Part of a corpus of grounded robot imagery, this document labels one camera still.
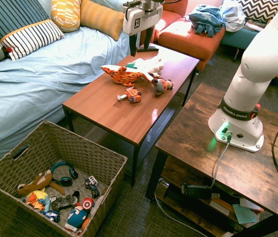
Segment teal bench seat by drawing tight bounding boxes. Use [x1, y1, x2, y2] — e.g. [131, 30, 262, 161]
[219, 21, 270, 51]

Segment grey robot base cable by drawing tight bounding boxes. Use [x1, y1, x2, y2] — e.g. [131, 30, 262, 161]
[207, 135, 233, 190]

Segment white navy striped pillow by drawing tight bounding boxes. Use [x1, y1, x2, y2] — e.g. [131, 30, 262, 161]
[0, 19, 66, 61]

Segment orange flame-pattern fish plush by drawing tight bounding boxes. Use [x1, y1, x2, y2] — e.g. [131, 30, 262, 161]
[101, 64, 150, 87]

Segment yellow orange plush toy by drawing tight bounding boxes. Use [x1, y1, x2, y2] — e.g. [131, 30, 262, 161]
[21, 190, 52, 212]

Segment orange ball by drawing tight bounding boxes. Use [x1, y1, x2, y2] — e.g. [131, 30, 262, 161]
[81, 217, 91, 232]

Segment pale blue crumpled cloth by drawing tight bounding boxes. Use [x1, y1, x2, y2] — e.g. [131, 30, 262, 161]
[219, 0, 247, 33]

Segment brown sloth plush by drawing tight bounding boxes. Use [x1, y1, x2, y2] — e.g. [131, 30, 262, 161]
[17, 169, 66, 197]

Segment black white chevron pillow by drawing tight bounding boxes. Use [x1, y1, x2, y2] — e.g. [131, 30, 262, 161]
[236, 0, 278, 25]

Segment orange armchair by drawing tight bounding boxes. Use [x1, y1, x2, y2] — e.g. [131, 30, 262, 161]
[153, 0, 225, 42]

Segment dark blue striped pillow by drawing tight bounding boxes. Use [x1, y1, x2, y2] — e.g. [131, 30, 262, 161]
[0, 0, 52, 41]

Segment mustard yellow pillow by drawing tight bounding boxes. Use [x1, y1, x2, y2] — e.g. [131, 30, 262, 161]
[79, 0, 125, 42]

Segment Captain America plush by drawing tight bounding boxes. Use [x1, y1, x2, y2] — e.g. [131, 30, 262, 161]
[67, 197, 95, 229]

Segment blue toy jeep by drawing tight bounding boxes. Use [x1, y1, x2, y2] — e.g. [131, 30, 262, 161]
[84, 175, 101, 199]

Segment yellow white patterned pillow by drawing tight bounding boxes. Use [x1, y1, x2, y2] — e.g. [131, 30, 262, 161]
[50, 0, 82, 33]

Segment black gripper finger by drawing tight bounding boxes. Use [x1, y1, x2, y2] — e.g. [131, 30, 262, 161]
[129, 33, 138, 57]
[143, 26, 156, 51]

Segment blue crumpled garment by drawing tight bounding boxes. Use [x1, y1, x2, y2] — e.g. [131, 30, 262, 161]
[188, 4, 225, 38]

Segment black power strip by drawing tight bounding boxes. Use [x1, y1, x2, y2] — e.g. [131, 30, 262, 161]
[181, 183, 221, 200]

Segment teal paper sheet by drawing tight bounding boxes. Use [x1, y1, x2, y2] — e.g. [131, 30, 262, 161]
[232, 203, 258, 225]

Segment white floor cable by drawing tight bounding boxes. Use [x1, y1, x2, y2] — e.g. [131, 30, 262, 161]
[154, 179, 209, 237]

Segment small blue toy car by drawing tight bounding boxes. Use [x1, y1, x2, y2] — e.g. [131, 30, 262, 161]
[40, 209, 61, 223]

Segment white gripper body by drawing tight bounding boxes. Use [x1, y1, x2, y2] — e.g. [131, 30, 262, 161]
[122, 0, 164, 36]

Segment small red toy car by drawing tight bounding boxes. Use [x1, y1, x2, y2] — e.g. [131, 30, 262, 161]
[64, 223, 83, 237]

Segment light blue sofa bed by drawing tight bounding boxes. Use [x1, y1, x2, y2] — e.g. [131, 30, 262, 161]
[0, 0, 144, 175]

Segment grey wicker basket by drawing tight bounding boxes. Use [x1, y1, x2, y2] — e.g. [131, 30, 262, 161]
[0, 120, 129, 237]

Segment blue black headphones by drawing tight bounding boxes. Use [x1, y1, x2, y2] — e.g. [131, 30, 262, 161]
[50, 161, 79, 188]

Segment reddish wood coffee table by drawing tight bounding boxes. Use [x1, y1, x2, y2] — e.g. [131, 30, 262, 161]
[62, 42, 200, 187]

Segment rustic dark wood side table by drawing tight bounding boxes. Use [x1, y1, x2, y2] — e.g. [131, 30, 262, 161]
[145, 82, 278, 237]

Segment black remote control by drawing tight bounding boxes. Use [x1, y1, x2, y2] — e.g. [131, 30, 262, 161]
[136, 45, 159, 53]

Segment small brown orange plush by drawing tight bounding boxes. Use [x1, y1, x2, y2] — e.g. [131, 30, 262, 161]
[151, 78, 175, 98]

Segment white fluffy plush toy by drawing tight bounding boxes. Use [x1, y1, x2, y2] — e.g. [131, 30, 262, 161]
[126, 57, 165, 78]

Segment orange toy fire truck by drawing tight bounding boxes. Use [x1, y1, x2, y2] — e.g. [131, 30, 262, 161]
[117, 86, 143, 104]

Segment black game controller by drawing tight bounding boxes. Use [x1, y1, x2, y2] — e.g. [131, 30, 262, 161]
[50, 194, 80, 212]

